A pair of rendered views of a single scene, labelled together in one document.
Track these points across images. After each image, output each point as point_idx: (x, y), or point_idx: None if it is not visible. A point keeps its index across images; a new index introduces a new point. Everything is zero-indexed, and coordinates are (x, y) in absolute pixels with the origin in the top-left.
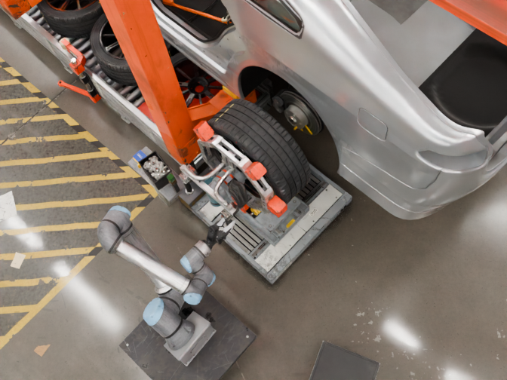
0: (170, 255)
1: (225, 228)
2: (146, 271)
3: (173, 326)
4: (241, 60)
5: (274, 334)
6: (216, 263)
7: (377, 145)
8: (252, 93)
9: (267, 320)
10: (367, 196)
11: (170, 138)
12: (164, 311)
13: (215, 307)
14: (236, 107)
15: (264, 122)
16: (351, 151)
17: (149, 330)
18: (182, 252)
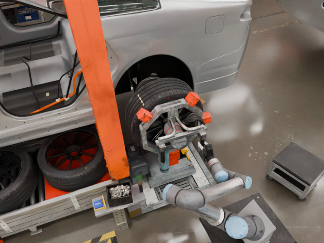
0: (167, 241)
1: None
2: (224, 192)
3: (250, 220)
4: (115, 76)
5: None
6: (187, 213)
7: (218, 38)
8: None
9: (237, 199)
10: (213, 90)
11: (122, 150)
12: (241, 217)
13: (231, 208)
14: (142, 92)
15: (165, 81)
16: (201, 64)
17: None
18: (168, 232)
